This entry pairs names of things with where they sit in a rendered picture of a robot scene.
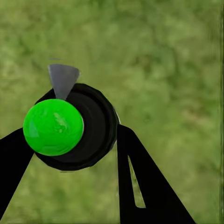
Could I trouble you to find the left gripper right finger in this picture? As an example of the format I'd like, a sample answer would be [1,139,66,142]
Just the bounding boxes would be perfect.
[117,124,196,224]

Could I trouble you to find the pesticide atomizer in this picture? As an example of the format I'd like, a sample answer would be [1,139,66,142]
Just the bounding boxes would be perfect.
[23,64,120,171]

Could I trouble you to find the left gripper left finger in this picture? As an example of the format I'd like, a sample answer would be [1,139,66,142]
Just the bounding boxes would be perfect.
[0,128,34,220]

